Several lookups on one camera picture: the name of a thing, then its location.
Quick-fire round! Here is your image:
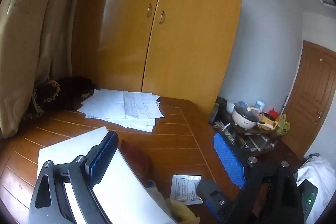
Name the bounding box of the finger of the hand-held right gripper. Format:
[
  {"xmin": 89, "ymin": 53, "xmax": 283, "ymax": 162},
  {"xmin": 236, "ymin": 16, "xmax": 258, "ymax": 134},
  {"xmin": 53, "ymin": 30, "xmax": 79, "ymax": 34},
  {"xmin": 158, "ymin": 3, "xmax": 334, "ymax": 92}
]
[{"xmin": 196, "ymin": 179, "xmax": 237, "ymax": 223}]

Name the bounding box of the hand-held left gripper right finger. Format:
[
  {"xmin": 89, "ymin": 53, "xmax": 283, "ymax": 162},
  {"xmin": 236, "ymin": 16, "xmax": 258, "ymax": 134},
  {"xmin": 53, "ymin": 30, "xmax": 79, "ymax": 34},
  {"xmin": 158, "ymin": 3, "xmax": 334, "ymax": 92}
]
[{"xmin": 213, "ymin": 132, "xmax": 305, "ymax": 224}]

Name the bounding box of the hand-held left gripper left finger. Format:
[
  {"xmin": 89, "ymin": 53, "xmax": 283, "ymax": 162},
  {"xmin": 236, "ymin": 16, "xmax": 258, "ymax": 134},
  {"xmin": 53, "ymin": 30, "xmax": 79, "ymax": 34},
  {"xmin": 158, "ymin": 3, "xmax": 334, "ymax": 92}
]
[{"xmin": 28, "ymin": 131, "xmax": 118, "ymax": 224}]

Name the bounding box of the white bedding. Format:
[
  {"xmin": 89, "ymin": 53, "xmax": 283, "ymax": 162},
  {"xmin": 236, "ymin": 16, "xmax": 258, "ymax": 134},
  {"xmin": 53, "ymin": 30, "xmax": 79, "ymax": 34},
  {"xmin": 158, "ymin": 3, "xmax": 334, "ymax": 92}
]
[{"xmin": 296, "ymin": 153, "xmax": 336, "ymax": 224}]

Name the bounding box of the small printed leaflet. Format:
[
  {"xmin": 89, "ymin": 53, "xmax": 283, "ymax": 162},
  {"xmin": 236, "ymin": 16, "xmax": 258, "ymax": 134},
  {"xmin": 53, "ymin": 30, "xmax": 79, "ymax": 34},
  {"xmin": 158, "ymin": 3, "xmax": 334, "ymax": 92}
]
[{"xmin": 170, "ymin": 174, "xmax": 203, "ymax": 206}]

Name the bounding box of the yellow cloth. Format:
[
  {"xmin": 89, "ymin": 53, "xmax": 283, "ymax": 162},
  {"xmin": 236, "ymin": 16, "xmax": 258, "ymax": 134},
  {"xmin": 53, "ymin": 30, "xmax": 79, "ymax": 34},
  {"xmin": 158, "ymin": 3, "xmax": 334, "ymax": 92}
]
[{"xmin": 167, "ymin": 199, "xmax": 197, "ymax": 223}]

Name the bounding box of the large white paper sheet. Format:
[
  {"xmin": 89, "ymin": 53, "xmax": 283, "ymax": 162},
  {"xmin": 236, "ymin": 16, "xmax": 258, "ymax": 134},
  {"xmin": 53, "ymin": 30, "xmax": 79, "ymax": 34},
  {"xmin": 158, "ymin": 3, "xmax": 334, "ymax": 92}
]
[{"xmin": 37, "ymin": 126, "xmax": 177, "ymax": 224}]

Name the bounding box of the white electric pot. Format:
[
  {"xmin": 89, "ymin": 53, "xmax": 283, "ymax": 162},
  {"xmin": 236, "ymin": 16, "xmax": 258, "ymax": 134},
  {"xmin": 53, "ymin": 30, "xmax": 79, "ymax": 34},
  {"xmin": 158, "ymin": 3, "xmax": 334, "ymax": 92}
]
[{"xmin": 231, "ymin": 104, "xmax": 265, "ymax": 129}]

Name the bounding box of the dark side table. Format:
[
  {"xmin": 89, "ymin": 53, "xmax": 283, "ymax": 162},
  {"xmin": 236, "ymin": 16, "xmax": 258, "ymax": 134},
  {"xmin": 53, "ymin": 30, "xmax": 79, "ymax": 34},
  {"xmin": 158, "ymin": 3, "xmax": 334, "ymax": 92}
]
[{"xmin": 210, "ymin": 109, "xmax": 300, "ymax": 161}]

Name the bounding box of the yellow cup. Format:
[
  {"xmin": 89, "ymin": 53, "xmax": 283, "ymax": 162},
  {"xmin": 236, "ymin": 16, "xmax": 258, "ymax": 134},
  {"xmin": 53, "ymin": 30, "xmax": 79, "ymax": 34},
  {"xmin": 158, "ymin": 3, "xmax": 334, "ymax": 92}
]
[{"xmin": 261, "ymin": 113, "xmax": 278, "ymax": 131}]

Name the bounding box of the pile of white papers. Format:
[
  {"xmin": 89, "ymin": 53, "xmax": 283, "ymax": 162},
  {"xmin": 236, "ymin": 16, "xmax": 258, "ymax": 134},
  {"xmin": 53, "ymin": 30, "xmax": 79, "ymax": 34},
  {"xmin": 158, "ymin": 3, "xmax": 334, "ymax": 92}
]
[{"xmin": 77, "ymin": 89, "xmax": 164, "ymax": 133}]

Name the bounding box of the dark jar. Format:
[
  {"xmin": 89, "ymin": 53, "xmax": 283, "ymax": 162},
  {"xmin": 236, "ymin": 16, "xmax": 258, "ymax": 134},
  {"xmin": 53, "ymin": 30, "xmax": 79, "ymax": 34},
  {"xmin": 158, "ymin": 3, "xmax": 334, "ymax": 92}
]
[{"xmin": 215, "ymin": 97, "xmax": 228, "ymax": 110}]

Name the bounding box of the yellow-green plastic bag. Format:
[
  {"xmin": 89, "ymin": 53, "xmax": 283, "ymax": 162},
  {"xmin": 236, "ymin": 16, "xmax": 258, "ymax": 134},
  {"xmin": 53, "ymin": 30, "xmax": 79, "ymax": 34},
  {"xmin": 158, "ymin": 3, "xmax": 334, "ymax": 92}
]
[{"xmin": 274, "ymin": 114, "xmax": 291, "ymax": 136}]

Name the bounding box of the dark fringed cloth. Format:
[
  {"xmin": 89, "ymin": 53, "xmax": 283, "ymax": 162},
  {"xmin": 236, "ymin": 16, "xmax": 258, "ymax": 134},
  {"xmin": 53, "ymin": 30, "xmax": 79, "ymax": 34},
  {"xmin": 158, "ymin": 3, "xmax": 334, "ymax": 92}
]
[{"xmin": 26, "ymin": 77, "xmax": 95, "ymax": 119}]

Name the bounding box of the brown wooden door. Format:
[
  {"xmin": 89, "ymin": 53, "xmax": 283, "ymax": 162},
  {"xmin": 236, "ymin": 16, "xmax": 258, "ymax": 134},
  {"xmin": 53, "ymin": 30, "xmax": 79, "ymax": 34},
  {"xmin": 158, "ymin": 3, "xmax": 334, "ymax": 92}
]
[{"xmin": 282, "ymin": 40, "xmax": 336, "ymax": 160}]

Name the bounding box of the beige patterned curtain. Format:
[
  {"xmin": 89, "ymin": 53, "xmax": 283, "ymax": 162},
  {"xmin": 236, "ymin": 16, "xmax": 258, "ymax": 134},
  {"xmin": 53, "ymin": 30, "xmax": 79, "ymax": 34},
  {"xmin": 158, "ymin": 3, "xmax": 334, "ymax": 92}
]
[{"xmin": 0, "ymin": 0, "xmax": 97, "ymax": 139}]

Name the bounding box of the yellow wooden wardrobe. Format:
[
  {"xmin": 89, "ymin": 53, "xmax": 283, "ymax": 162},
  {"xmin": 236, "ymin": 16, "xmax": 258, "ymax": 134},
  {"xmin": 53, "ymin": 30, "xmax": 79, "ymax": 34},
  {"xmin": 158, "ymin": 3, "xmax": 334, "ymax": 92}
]
[{"xmin": 72, "ymin": 0, "xmax": 246, "ymax": 106}]

